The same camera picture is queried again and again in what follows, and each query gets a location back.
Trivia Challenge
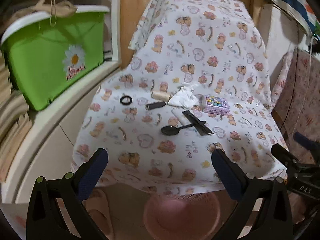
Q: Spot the beige cloth bag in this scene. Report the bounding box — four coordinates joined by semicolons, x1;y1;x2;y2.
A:
12;0;77;19

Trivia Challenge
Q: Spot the crumpled white tissue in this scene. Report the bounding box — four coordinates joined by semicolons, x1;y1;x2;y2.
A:
168;86;198;109

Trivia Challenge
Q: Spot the black comb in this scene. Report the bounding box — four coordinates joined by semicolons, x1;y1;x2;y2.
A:
182;111;214;136

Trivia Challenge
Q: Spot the white plastic tube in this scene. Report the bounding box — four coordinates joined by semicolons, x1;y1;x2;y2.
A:
171;108;191;126

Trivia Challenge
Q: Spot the black thread spool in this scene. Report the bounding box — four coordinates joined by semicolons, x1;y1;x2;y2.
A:
145;101;166;111

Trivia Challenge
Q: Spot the white shelf unit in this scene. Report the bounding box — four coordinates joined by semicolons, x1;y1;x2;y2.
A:
1;0;121;204

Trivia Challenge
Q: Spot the pink trash basket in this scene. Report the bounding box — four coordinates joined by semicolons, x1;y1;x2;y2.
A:
143;192;221;239

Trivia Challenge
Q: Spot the teddy bear print tablecloth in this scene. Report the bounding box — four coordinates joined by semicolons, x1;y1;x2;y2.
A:
71;0;286;195

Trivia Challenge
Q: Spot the black cable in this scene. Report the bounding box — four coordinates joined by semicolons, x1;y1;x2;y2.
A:
278;19;301;131

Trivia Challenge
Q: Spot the black plastic spoon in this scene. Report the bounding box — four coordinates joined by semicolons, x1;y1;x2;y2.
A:
161;124;200;136

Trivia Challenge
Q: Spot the green plastic storage bin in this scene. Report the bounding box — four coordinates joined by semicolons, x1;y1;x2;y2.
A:
1;5;110;111

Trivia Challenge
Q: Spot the striped blue white cloth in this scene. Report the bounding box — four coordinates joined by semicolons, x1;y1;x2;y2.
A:
271;0;319;36

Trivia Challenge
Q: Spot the black rubber ring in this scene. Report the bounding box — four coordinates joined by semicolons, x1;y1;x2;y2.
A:
119;94;133;106

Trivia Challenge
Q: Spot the beige thread spool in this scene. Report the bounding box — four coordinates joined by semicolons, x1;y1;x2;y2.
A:
151;91;172;102

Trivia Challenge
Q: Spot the pink slipper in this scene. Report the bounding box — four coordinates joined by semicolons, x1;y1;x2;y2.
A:
84;188;114;239

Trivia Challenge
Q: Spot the purple patterned small box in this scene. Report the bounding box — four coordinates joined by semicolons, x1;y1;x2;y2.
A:
202;95;231;116

